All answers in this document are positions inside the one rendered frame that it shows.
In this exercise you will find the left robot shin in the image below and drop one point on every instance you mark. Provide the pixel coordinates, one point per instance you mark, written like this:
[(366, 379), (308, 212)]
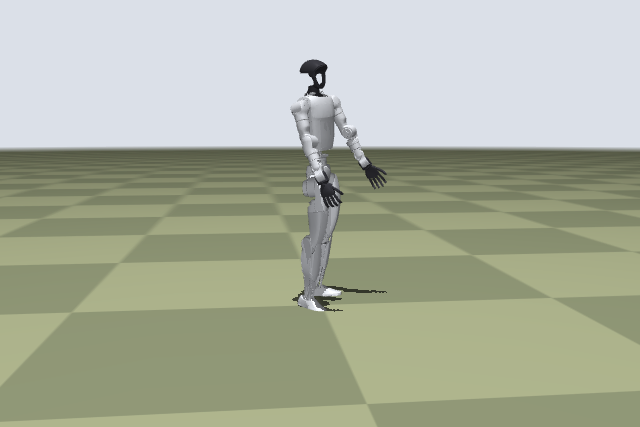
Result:
[(325, 248)]

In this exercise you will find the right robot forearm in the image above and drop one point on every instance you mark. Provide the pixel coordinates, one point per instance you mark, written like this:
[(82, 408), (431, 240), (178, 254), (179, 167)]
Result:
[(313, 157)]

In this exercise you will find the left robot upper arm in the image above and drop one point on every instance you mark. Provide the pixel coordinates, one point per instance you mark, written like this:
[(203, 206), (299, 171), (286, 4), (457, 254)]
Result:
[(347, 131)]

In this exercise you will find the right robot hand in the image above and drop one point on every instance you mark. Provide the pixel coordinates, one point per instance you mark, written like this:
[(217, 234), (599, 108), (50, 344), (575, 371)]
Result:
[(327, 190)]

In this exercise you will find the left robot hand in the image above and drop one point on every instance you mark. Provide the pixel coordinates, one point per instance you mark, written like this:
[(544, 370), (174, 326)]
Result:
[(371, 172)]

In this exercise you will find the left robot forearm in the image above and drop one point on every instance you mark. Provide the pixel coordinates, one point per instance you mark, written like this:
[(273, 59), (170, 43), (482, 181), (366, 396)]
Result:
[(355, 147)]

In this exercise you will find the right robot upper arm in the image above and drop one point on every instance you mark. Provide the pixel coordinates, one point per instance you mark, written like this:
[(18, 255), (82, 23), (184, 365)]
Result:
[(300, 111)]

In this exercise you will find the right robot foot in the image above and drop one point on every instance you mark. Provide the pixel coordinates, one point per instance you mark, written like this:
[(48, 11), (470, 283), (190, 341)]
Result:
[(313, 304)]

